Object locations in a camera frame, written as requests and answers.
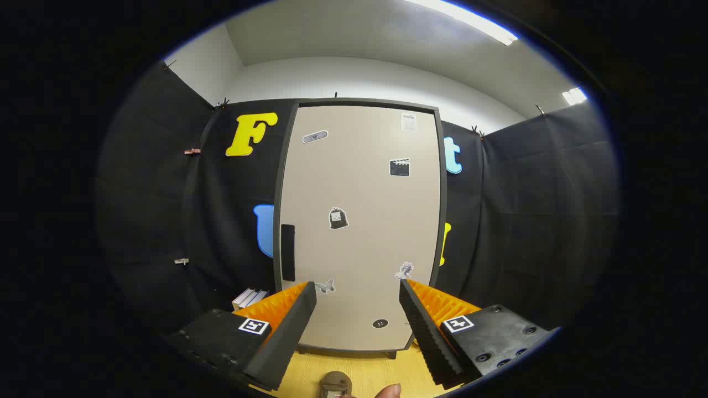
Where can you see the grey shoe cabinet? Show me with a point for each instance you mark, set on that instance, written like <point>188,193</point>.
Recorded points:
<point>365,100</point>

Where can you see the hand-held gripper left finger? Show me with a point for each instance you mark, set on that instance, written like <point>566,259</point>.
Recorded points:
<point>287,331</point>

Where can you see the beige shoe cabinet door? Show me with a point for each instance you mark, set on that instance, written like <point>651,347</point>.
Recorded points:
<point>359,243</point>

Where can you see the black backdrop cloth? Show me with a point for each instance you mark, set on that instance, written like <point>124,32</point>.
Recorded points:
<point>525,221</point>

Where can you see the small ceiling light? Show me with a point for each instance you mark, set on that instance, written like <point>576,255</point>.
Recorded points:
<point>574,96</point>

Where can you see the white book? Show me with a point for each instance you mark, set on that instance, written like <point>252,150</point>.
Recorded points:
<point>242,297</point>

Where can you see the brown fuzzy shoe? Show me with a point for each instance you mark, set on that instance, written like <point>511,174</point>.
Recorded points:
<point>335,381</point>

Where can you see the dark spine book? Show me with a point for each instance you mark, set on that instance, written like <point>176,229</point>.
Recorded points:
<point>251,297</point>

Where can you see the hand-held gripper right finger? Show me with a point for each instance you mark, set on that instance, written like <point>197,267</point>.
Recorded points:
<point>423,331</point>

